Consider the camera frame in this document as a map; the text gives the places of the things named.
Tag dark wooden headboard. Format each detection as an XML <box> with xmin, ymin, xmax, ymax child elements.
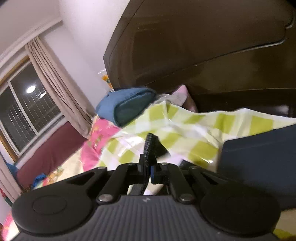
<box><xmin>103</xmin><ymin>1</ymin><xmax>295</xmax><ymax>117</ymax></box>

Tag folded dark navy garment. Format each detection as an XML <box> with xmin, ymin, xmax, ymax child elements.
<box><xmin>217</xmin><ymin>125</ymin><xmax>295</xmax><ymax>210</ymax></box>

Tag beige right curtain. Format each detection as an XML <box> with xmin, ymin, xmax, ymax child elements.
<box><xmin>25</xmin><ymin>36</ymin><xmax>95</xmax><ymax>138</ymax></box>

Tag barred window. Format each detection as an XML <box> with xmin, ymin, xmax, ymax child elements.
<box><xmin>1</xmin><ymin>56</ymin><xmax>63</xmax><ymax>161</ymax></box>

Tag green checkered bed sheet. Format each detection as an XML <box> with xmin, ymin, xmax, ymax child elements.
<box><xmin>0</xmin><ymin>99</ymin><xmax>296</xmax><ymax>241</ymax></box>

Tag dark grey knit pants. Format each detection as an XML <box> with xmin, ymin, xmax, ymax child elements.
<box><xmin>136</xmin><ymin>133</ymin><xmax>168</xmax><ymax>196</ymax></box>

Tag blue clothes pile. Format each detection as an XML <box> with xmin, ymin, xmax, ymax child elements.
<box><xmin>6</xmin><ymin>162</ymin><xmax>18</xmax><ymax>179</ymax></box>

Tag blue rolled pillow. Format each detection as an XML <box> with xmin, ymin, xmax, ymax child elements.
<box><xmin>96</xmin><ymin>87</ymin><xmax>157</xmax><ymax>127</ymax></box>

